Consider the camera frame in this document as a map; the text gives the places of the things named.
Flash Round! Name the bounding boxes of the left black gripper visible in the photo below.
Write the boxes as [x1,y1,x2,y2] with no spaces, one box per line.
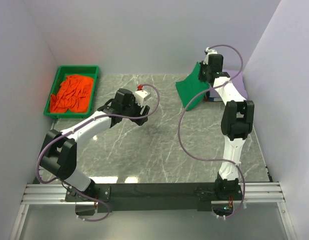
[122,94,150,126]

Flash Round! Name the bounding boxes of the green t-shirt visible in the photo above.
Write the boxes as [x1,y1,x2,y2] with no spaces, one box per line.
[175,62,210,108]

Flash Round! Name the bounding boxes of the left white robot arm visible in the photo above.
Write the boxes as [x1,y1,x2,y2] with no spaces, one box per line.
[39,88,151,201]

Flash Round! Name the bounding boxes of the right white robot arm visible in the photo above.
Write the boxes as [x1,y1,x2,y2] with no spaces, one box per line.
[198,49,255,200]

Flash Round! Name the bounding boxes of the stack of folded shirts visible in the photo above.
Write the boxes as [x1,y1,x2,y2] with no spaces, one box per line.
[204,92,222,103]

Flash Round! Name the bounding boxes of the folded purple t-shirt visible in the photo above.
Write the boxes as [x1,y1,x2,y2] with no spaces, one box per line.
[210,69,248,99]

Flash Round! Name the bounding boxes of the green plastic bin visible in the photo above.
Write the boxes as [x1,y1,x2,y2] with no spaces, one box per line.
[43,65,100,119]

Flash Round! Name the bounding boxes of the orange t-shirt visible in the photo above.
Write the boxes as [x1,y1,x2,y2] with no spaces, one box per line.
[49,74,94,114]

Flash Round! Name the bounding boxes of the black base beam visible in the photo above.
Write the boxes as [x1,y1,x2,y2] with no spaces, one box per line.
[64,182,245,216]

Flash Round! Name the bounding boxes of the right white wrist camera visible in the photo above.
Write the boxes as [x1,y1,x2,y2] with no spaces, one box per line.
[203,47,218,65]

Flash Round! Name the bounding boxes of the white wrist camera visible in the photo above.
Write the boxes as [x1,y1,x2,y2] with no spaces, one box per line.
[133,84,151,107]
[203,47,218,65]

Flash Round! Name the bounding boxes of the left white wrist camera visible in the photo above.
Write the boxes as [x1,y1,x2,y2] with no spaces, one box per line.
[133,84,151,107]

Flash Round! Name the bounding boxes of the aluminium rail frame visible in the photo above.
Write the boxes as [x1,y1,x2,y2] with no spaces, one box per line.
[9,119,295,240]

